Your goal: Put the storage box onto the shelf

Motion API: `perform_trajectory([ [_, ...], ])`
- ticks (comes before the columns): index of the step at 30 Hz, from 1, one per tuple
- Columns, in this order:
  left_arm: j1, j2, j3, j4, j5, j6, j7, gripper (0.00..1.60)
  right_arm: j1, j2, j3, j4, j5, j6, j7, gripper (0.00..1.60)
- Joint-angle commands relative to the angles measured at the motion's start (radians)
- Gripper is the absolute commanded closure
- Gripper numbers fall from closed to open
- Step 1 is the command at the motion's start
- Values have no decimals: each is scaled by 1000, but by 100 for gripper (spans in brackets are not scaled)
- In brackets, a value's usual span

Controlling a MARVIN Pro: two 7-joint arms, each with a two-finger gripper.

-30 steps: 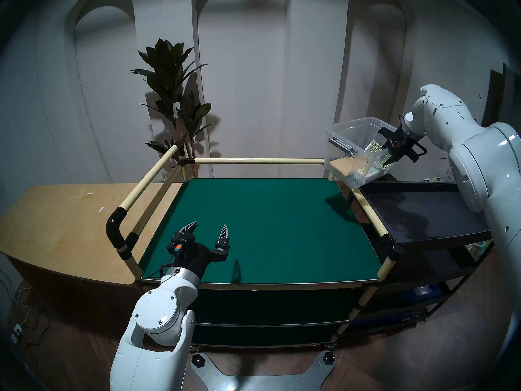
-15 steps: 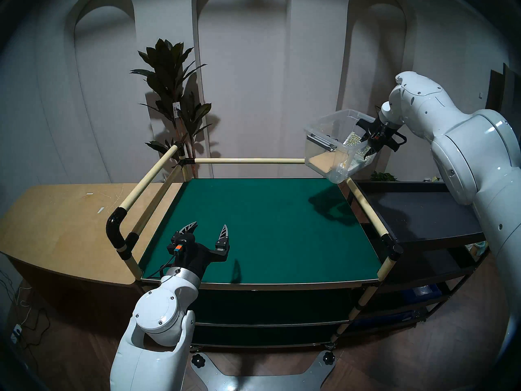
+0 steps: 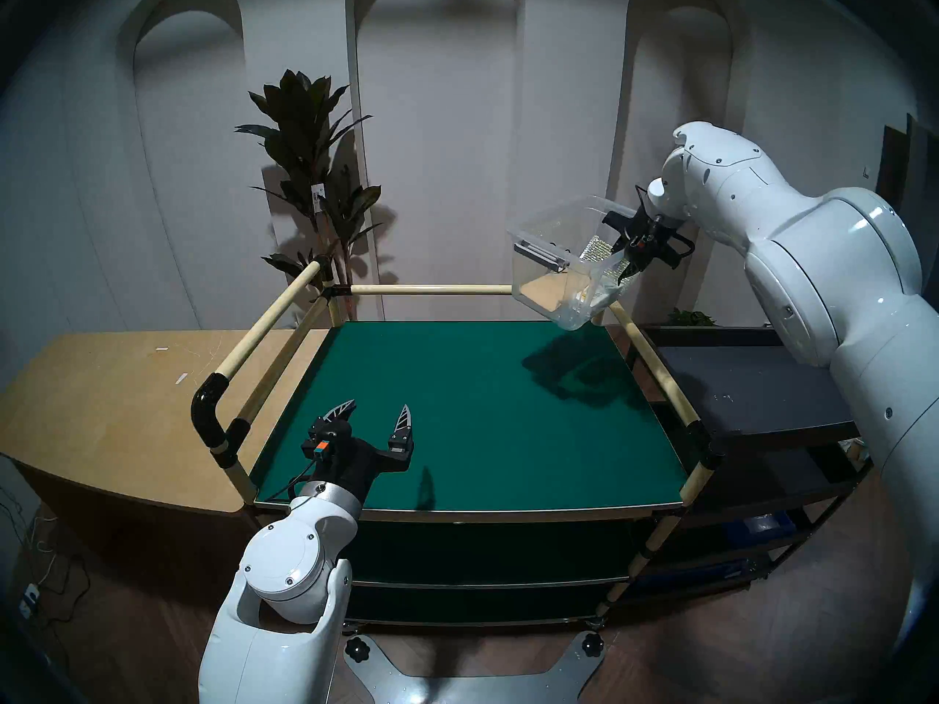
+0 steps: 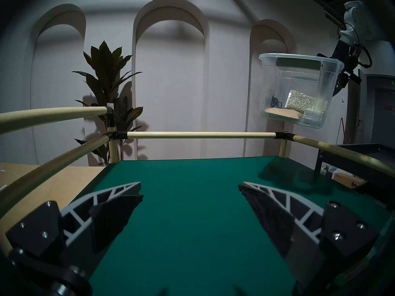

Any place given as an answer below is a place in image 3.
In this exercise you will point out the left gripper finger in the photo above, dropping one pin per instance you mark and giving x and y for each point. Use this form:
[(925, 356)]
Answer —
[(403, 433), (340, 412)]

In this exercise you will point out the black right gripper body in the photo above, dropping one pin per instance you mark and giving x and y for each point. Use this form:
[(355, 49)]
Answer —
[(656, 237)]

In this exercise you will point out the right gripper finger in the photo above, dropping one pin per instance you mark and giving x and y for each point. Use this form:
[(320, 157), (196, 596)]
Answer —
[(629, 268), (620, 221)]

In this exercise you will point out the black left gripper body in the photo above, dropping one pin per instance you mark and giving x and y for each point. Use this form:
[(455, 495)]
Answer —
[(352, 460)]

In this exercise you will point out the clear plastic storage box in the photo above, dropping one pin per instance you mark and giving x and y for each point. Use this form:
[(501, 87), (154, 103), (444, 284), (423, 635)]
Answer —
[(550, 226)]

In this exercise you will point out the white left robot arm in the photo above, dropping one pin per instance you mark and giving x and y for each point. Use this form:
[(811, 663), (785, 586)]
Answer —
[(286, 563)]

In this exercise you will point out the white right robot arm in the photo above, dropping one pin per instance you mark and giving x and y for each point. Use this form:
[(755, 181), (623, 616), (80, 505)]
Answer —
[(829, 270)]

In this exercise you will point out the blue item on cart shelf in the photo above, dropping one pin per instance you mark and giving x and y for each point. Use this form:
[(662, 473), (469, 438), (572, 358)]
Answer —
[(770, 525)]

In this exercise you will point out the glittery gold cloth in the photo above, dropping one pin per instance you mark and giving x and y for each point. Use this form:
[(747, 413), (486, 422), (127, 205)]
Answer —
[(598, 255)]

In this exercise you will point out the green white carton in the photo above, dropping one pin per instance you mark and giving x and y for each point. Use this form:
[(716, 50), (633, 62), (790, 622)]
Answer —
[(598, 295)]

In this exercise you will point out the small green plant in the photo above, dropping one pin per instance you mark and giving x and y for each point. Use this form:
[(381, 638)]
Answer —
[(689, 318)]

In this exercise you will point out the beige wooden block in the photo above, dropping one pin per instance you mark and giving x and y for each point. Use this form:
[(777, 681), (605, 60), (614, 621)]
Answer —
[(546, 295)]

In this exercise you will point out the black utility cart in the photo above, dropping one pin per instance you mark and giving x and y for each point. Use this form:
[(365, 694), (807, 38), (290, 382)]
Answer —
[(755, 394)]

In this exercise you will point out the black base knob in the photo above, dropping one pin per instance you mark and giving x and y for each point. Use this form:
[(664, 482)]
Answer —
[(591, 644), (357, 649)]

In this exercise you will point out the beige wooden table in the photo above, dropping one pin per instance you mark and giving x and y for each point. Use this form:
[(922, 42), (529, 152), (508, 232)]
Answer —
[(110, 409)]

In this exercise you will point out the dark door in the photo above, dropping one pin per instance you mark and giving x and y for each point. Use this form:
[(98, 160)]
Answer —
[(910, 167)]

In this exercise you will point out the tall dark green plant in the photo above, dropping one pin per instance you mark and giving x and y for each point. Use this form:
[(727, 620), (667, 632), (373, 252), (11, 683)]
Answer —
[(301, 123)]

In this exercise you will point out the white power strip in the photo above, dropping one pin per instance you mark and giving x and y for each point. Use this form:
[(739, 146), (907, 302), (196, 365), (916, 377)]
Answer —
[(29, 600)]

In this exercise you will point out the green-top table with rail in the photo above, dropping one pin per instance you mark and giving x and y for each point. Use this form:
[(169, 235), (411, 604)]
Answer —
[(455, 416)]

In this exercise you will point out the cream pipe rail frame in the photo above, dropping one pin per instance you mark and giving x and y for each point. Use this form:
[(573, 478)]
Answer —
[(425, 290)]

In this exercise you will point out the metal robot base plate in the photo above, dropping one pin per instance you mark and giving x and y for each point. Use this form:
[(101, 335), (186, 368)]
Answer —
[(469, 688)]

